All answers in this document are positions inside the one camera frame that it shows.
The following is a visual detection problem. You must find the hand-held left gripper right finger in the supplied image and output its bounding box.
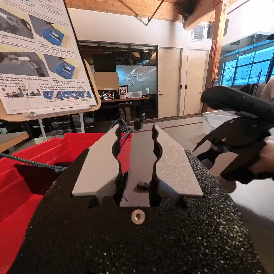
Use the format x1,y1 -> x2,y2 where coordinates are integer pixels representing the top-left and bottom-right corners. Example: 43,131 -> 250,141
152,125 -> 204,205

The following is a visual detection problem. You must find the white wall vent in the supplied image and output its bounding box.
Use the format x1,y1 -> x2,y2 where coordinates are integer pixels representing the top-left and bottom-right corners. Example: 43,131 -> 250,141
191,24 -> 205,42

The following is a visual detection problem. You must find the person's right hand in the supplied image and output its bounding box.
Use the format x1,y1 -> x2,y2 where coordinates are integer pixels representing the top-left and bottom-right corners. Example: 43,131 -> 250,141
255,139 -> 274,173

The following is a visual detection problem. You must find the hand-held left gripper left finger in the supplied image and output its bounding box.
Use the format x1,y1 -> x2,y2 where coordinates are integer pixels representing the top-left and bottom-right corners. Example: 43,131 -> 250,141
72,124 -> 123,204

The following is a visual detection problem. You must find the wooden post with signs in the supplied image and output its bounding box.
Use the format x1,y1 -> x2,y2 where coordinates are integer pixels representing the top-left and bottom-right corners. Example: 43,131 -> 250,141
202,0 -> 228,112

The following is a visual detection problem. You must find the red plastic bin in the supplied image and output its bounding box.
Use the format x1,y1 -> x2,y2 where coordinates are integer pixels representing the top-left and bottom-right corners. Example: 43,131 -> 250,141
0,132 -> 132,274

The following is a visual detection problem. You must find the small black charger box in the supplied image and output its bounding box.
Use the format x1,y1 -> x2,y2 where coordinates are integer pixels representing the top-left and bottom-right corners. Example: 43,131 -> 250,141
134,113 -> 146,130

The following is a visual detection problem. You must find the clear plastic bin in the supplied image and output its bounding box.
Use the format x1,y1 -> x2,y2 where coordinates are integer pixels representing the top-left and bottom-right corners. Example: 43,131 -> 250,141
202,110 -> 238,134

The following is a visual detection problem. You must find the beige door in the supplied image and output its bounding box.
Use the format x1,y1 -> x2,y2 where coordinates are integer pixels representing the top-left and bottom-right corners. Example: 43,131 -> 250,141
158,47 -> 182,118
184,49 -> 210,116

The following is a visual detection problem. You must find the wooden clipboard board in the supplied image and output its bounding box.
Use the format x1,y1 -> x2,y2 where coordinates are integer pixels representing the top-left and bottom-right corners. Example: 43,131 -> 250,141
0,0 -> 101,122
94,72 -> 119,90

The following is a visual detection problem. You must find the white board stand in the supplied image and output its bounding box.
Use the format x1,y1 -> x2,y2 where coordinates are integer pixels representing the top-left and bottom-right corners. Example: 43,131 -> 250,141
25,84 -> 93,142

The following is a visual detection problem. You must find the teal braided cable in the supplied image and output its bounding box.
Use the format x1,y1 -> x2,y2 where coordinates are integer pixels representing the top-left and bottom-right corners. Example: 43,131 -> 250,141
0,118 -> 131,173

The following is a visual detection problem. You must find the cardboard box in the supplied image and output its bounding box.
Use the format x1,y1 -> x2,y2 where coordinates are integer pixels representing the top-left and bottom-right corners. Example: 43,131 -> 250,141
119,107 -> 137,121

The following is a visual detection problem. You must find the black wall speaker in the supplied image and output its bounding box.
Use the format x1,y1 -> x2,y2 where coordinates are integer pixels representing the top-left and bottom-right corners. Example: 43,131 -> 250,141
206,19 -> 229,39

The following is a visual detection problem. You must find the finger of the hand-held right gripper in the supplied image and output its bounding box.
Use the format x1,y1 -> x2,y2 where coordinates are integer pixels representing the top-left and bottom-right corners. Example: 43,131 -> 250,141
192,134 -> 238,173

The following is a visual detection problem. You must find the long wooden table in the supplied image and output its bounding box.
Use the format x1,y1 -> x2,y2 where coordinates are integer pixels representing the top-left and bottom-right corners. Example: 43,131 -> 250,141
101,96 -> 149,120

